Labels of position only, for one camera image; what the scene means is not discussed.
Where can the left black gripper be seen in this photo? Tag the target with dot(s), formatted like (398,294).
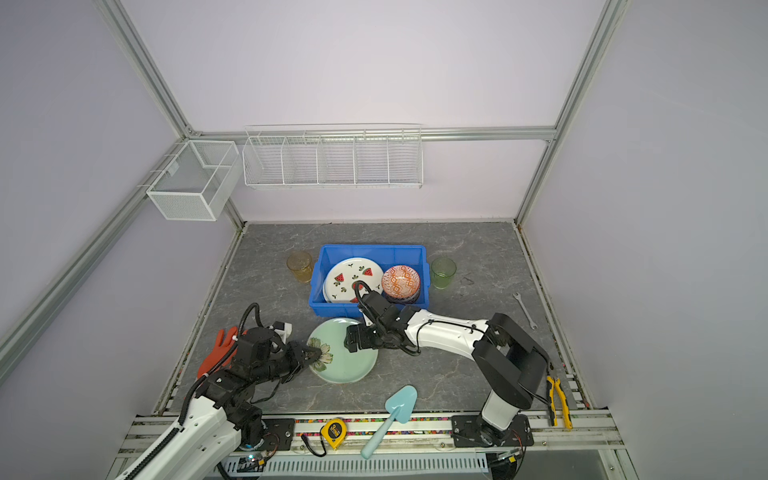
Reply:
(297,352)

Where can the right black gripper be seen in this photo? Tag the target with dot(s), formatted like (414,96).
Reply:
(364,342)

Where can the orange patterned bowl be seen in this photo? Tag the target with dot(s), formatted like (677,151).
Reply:
(401,284)

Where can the green rimmed bottom plate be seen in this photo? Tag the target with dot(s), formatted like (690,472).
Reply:
(337,364)

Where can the watermelon pattern plate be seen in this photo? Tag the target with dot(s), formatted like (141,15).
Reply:
(338,284)

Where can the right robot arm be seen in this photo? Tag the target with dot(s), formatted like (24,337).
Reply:
(513,364)

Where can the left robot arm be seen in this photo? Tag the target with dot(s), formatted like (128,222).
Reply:
(218,414)

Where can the blue plastic bin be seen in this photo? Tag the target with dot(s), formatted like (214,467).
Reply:
(385,256)

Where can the red work glove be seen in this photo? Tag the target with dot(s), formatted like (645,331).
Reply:
(222,344)

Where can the teal plastic shovel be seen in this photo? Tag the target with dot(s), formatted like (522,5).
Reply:
(399,407)

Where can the green glass cup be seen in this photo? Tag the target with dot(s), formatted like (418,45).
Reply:
(442,272)

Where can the amber glass cup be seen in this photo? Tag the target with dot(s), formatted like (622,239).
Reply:
(300,264)

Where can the yellow tape measure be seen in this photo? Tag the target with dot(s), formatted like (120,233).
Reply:
(334,432)

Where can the metal wrench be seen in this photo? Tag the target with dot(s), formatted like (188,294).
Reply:
(532,323)

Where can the white mesh basket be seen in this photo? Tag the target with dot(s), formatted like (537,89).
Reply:
(198,181)

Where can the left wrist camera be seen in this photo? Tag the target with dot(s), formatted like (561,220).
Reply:
(283,330)

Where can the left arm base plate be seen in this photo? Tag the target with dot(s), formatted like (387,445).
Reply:
(277,434)

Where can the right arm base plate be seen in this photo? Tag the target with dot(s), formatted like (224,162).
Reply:
(471,431)

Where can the white wire rack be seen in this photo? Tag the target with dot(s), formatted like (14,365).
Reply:
(333,155)

